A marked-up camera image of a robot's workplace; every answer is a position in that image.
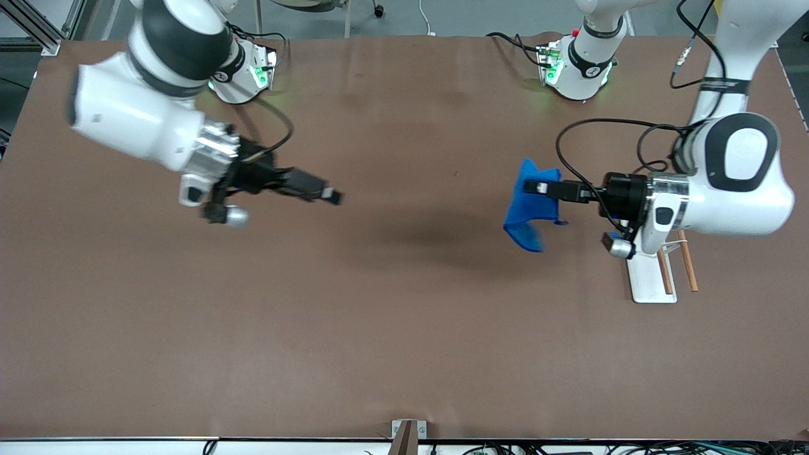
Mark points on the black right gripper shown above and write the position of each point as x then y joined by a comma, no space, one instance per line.
257,175

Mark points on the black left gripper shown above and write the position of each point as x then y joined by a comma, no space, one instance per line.
624,193

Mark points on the blue microfibre towel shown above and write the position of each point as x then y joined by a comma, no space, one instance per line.
524,221

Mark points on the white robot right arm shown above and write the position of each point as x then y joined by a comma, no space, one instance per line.
126,120

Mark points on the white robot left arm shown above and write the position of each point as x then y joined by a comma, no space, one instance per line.
746,202

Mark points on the wooden rack rod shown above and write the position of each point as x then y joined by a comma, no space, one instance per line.
689,268
667,278

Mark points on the brown table cover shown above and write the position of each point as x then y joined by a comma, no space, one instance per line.
404,328

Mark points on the grey wheeled chair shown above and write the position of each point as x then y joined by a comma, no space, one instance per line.
347,19

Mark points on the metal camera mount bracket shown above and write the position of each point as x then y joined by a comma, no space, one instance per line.
407,442

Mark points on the white table edge rail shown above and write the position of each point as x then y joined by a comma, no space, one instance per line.
95,447

